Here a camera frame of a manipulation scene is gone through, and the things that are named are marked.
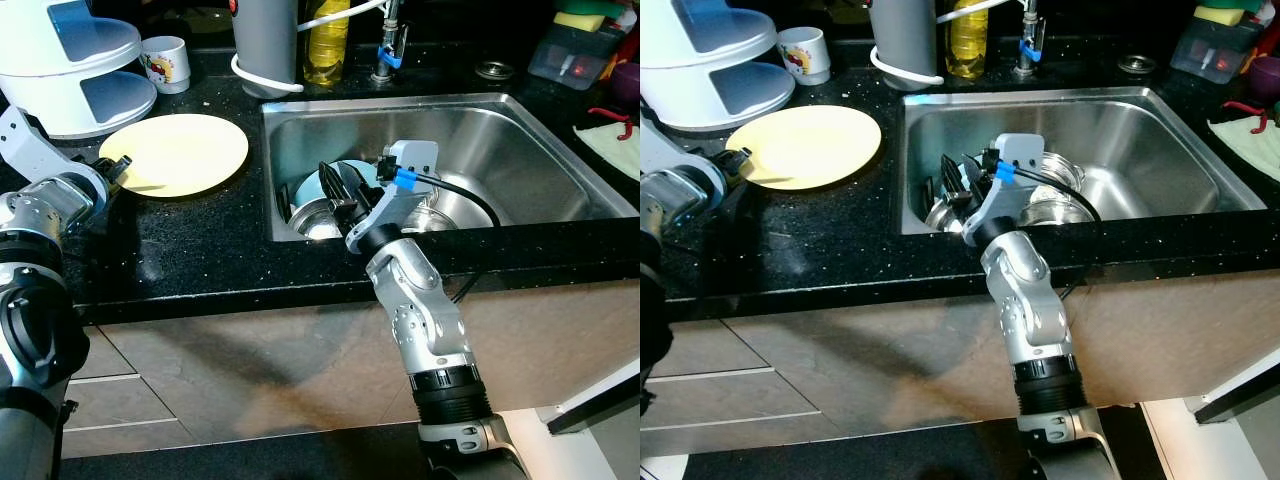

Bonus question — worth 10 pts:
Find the pale green cloth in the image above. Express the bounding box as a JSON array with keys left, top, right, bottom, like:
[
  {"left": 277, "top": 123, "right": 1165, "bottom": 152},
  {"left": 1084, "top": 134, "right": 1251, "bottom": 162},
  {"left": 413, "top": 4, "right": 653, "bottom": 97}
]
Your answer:
[
  {"left": 1207, "top": 116, "right": 1280, "bottom": 183},
  {"left": 574, "top": 122, "right": 641, "bottom": 181}
]

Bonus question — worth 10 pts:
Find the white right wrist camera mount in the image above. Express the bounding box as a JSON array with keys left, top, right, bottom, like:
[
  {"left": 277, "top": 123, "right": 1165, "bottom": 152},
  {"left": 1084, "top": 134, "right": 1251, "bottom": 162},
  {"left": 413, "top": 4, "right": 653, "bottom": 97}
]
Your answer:
[
  {"left": 962, "top": 133, "right": 1047, "bottom": 247},
  {"left": 345, "top": 140, "right": 441, "bottom": 253}
]

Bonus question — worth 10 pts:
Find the clear glass bowl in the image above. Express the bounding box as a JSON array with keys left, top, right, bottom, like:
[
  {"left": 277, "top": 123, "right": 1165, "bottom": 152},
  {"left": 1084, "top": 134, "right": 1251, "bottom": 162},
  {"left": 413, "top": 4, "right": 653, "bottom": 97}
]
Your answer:
[
  {"left": 425, "top": 158, "right": 471, "bottom": 206},
  {"left": 1028, "top": 150, "right": 1088, "bottom": 201}
]

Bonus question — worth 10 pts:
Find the yellow dish soap bottle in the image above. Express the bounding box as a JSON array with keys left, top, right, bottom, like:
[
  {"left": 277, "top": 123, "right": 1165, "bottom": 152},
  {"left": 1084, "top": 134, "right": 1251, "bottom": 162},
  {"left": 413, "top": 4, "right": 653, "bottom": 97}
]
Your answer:
[
  {"left": 304, "top": 0, "right": 351, "bottom": 86},
  {"left": 945, "top": 0, "right": 989, "bottom": 79}
]

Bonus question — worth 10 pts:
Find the pale yellow plate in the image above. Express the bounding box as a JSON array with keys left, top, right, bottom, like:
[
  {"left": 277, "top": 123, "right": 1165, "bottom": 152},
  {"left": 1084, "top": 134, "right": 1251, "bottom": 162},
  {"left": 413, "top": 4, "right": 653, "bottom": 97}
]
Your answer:
[
  {"left": 725, "top": 104, "right": 883, "bottom": 191},
  {"left": 98, "top": 113, "right": 250, "bottom": 199}
]

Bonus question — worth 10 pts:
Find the white mug with cartoon print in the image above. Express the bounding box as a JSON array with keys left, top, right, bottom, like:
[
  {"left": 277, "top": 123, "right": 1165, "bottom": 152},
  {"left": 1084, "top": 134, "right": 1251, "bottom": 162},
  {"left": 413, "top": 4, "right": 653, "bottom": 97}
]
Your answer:
[
  {"left": 140, "top": 36, "right": 192, "bottom": 95},
  {"left": 777, "top": 27, "right": 832, "bottom": 86}
]

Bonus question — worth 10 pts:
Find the large brown cabinet door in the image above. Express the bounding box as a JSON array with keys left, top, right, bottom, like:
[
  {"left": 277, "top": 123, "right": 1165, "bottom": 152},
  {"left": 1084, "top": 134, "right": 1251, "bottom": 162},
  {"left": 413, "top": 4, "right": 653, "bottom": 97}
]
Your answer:
[
  {"left": 720, "top": 270, "right": 1280, "bottom": 441},
  {"left": 100, "top": 280, "right": 641, "bottom": 446}
]

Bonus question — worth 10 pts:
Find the grey cylindrical appliance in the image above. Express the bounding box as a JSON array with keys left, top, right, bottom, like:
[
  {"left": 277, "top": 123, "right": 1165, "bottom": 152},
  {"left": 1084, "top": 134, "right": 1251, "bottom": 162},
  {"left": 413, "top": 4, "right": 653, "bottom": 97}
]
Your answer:
[
  {"left": 868, "top": 0, "right": 939, "bottom": 81},
  {"left": 230, "top": 0, "right": 299, "bottom": 91}
]

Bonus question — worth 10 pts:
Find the white panel with black edge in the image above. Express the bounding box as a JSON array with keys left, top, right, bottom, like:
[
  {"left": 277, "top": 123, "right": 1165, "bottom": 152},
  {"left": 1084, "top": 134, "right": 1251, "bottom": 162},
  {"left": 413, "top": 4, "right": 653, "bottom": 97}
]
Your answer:
[
  {"left": 545, "top": 358, "right": 641, "bottom": 436},
  {"left": 1195, "top": 355, "right": 1280, "bottom": 426}
]

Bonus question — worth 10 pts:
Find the stainless steel sink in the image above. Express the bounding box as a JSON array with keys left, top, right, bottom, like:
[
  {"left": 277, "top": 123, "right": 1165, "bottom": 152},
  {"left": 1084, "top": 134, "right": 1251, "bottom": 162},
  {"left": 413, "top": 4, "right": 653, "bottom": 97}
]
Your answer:
[
  {"left": 260, "top": 92, "right": 641, "bottom": 244},
  {"left": 892, "top": 86, "right": 1271, "bottom": 237}
]

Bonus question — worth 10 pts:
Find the brown cabinet drawer front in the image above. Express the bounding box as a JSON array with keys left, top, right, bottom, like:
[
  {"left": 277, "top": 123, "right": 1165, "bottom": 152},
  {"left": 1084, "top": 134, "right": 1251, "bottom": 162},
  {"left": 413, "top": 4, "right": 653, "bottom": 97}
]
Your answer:
[
  {"left": 645, "top": 370, "right": 803, "bottom": 429},
  {"left": 670, "top": 320, "right": 748, "bottom": 381},
  {"left": 60, "top": 418, "right": 233, "bottom": 461},
  {"left": 80, "top": 325, "right": 139, "bottom": 381},
  {"left": 65, "top": 372, "right": 186, "bottom": 433},
  {"left": 640, "top": 415, "right": 853, "bottom": 461}
]

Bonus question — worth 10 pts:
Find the clear plastic container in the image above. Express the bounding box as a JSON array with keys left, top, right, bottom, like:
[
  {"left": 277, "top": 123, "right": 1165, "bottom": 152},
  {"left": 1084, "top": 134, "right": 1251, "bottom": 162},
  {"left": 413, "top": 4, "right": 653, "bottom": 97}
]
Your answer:
[
  {"left": 528, "top": 22, "right": 626, "bottom": 91},
  {"left": 1170, "top": 18, "right": 1263, "bottom": 85}
]

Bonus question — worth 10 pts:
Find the thin red hook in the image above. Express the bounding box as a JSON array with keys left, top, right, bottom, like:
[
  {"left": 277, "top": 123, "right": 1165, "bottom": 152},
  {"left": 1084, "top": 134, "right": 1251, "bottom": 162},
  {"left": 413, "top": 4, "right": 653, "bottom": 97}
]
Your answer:
[
  {"left": 1222, "top": 98, "right": 1280, "bottom": 136},
  {"left": 588, "top": 105, "right": 641, "bottom": 141}
]

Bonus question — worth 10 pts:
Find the white power cord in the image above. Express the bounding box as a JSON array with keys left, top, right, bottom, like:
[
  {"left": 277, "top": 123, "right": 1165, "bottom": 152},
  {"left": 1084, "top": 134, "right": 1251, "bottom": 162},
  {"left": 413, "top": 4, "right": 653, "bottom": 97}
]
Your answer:
[
  {"left": 870, "top": 0, "right": 1021, "bottom": 92},
  {"left": 231, "top": 0, "right": 389, "bottom": 99}
]

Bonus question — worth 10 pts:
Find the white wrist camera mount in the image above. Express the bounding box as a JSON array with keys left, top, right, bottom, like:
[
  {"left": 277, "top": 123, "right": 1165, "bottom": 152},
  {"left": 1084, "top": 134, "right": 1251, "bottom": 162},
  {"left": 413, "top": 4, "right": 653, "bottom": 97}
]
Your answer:
[
  {"left": 0, "top": 104, "right": 56, "bottom": 181},
  {"left": 962, "top": 133, "right": 1047, "bottom": 247},
  {"left": 345, "top": 140, "right": 441, "bottom": 253},
  {"left": 640, "top": 105, "right": 683, "bottom": 179}
]

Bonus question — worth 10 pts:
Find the light blue plate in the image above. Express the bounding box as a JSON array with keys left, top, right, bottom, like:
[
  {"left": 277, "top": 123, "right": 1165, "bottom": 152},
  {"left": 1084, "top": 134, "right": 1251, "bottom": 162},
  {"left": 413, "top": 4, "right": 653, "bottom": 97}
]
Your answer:
[{"left": 292, "top": 158, "right": 383, "bottom": 213}]

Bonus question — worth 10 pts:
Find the metal faucet with blue tape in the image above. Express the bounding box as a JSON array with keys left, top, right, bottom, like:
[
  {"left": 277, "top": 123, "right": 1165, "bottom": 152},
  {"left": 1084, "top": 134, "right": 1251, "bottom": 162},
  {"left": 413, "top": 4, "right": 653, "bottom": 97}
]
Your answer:
[
  {"left": 373, "top": 0, "right": 409, "bottom": 83},
  {"left": 1010, "top": 0, "right": 1046, "bottom": 73}
]

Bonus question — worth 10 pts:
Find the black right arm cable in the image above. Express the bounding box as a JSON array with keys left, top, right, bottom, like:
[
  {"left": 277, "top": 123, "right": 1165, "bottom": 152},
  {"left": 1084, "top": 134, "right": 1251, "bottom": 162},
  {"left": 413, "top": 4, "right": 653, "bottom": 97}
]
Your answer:
[
  {"left": 380, "top": 150, "right": 503, "bottom": 303},
  {"left": 985, "top": 148, "right": 1103, "bottom": 223}
]

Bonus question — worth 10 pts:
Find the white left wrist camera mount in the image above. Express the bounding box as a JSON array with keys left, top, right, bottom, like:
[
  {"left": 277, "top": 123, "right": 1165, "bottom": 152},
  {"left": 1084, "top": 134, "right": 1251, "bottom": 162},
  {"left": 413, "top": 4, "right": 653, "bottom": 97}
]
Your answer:
[
  {"left": 640, "top": 105, "right": 683, "bottom": 179},
  {"left": 0, "top": 104, "right": 56, "bottom": 181}
]

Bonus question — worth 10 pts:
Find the purple cup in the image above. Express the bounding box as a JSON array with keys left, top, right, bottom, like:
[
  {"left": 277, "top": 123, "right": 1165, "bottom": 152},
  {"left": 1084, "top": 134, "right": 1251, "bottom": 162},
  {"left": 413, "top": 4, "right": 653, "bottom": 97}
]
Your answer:
[
  {"left": 1248, "top": 55, "right": 1280, "bottom": 101},
  {"left": 612, "top": 62, "right": 641, "bottom": 106}
]

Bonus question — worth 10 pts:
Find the shallow metal dish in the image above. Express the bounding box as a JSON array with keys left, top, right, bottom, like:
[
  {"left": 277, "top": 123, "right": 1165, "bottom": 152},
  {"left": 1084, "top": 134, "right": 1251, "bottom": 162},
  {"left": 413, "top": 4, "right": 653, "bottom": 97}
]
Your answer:
[
  {"left": 287, "top": 195, "right": 363, "bottom": 242},
  {"left": 922, "top": 190, "right": 979, "bottom": 235}
]

